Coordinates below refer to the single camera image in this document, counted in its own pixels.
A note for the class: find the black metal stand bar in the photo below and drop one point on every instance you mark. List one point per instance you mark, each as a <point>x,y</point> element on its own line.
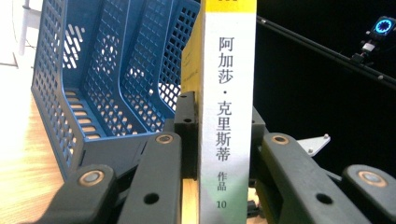
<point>314,48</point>

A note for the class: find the yellow and white book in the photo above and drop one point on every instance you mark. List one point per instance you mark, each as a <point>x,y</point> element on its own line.
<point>229,93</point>

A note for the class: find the blue plastic file rack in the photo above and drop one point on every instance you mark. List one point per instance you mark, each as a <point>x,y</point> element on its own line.
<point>102,93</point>

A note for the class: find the grey metal bracket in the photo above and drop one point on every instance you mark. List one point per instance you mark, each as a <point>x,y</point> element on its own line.
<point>315,144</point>

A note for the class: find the white stand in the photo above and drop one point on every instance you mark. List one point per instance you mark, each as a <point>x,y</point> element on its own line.
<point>29,21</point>

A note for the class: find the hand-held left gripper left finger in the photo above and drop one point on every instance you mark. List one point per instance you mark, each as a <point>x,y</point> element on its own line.
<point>186,146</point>

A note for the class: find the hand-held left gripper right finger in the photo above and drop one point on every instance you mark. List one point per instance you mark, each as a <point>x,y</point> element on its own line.
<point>257,127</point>

